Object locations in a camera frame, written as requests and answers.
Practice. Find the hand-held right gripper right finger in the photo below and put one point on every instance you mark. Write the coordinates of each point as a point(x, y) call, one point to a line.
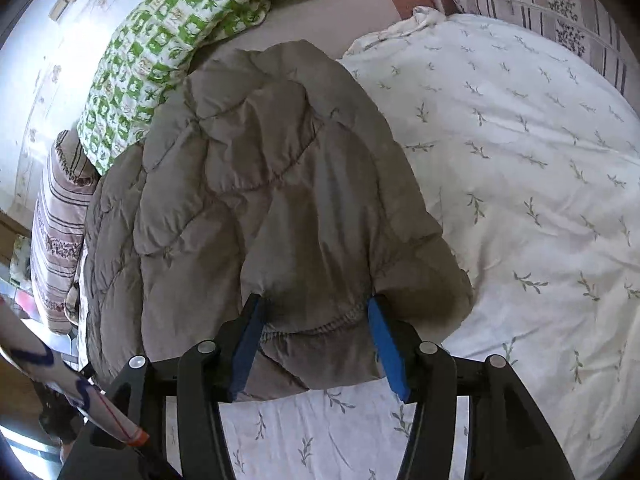
point(390, 350)

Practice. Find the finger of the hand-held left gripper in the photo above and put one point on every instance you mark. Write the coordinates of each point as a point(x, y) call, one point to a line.
point(57, 417)

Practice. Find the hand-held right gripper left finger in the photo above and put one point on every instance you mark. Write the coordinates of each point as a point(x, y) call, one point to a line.
point(249, 342)

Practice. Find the grey puffer jacket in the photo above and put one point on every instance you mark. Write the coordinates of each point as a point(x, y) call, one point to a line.
point(275, 185)

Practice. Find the white blue-printed tube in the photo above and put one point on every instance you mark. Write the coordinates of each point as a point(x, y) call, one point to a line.
point(65, 375)

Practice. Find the pink object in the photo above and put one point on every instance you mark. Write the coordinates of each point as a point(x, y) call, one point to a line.
point(22, 305)

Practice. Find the striped floral pillow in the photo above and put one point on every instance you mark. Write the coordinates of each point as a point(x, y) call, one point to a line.
point(550, 0)
point(55, 235)

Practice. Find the wooden cabinet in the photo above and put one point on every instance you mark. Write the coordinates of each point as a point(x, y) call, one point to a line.
point(10, 232)

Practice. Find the white leaf-print quilt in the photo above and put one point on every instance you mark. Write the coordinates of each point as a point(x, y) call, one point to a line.
point(525, 185)

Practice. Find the green white patterned pillow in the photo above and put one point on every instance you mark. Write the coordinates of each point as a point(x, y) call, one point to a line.
point(165, 50)

